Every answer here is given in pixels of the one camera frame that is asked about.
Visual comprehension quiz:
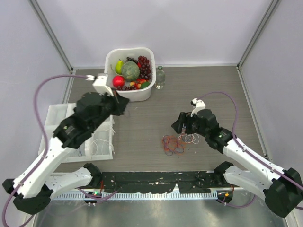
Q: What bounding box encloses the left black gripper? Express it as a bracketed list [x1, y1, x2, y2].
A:
[90, 87, 129, 131]

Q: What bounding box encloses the coloured wire bundle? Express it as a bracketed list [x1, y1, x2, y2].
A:
[160, 132, 199, 156]

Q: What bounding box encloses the clear plastic bottle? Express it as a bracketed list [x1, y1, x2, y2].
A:
[155, 66, 166, 89]

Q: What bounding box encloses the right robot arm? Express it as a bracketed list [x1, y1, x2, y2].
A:
[171, 109, 303, 218]

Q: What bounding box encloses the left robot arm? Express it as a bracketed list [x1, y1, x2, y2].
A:
[2, 92, 130, 215]

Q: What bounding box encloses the green lime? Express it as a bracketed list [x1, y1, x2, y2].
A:
[140, 81, 150, 89]

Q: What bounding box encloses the dark grape bunch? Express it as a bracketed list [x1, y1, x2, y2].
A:
[126, 57, 138, 64]

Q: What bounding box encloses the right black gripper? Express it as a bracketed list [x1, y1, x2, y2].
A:
[172, 112, 209, 138]

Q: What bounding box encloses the green melon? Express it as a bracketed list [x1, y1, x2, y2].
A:
[122, 61, 140, 82]

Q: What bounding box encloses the red apple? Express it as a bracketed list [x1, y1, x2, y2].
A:
[112, 75, 125, 87]

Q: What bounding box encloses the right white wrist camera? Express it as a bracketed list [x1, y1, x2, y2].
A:
[190, 98, 206, 117]

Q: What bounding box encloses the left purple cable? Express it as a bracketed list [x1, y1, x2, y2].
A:
[1, 74, 119, 227]

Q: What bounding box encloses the dark cherries front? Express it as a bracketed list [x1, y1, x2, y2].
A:
[116, 85, 137, 91]

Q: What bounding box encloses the peach fruit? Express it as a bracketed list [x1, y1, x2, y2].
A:
[129, 79, 147, 90]

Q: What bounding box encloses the white compartment tray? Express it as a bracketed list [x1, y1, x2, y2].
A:
[45, 103, 115, 163]

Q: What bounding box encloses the green pear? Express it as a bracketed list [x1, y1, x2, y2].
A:
[115, 60, 124, 75]

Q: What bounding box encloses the white wire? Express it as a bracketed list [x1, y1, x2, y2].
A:
[91, 126, 116, 157]

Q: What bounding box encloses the red grape bunch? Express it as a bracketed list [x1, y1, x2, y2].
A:
[137, 56, 152, 80]

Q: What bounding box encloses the white fruit basket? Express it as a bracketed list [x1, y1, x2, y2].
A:
[104, 47, 156, 102]

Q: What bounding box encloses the slotted cable duct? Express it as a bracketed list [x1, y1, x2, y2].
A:
[54, 190, 218, 201]

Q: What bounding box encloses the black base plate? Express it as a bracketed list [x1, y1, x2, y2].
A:
[73, 170, 243, 194]

